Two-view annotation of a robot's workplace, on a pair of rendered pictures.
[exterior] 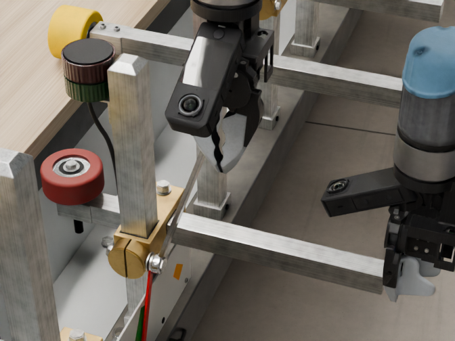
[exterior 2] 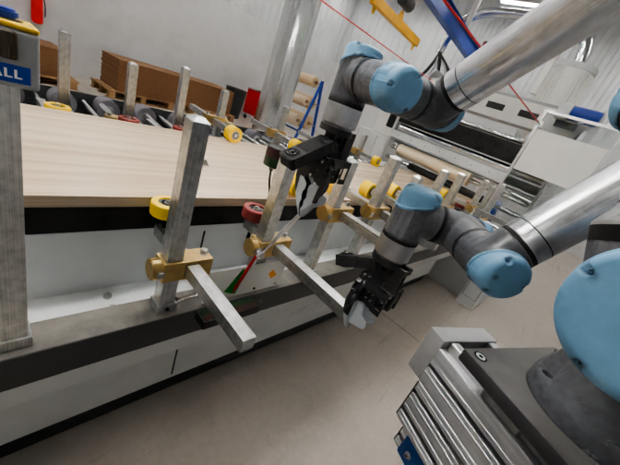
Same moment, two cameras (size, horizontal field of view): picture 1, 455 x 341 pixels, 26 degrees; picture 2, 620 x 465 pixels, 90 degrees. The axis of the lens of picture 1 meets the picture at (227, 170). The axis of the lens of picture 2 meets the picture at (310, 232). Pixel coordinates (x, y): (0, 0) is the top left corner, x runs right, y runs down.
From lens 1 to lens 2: 52 cm
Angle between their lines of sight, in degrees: 21
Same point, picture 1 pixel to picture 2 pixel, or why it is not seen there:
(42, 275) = (190, 190)
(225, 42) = (324, 141)
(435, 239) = (375, 293)
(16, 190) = (192, 129)
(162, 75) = not seen: hidden behind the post
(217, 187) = (311, 262)
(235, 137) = (310, 196)
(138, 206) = (266, 224)
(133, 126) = (279, 184)
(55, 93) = not seen: hidden behind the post
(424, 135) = (393, 230)
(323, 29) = not seen: hidden behind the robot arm
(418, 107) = (396, 213)
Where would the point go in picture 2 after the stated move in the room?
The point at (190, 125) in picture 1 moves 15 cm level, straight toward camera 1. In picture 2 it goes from (286, 158) to (241, 162)
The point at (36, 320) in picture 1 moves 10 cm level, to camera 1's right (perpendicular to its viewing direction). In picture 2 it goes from (176, 208) to (214, 232)
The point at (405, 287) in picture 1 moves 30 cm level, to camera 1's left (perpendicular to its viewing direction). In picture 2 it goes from (352, 318) to (247, 255)
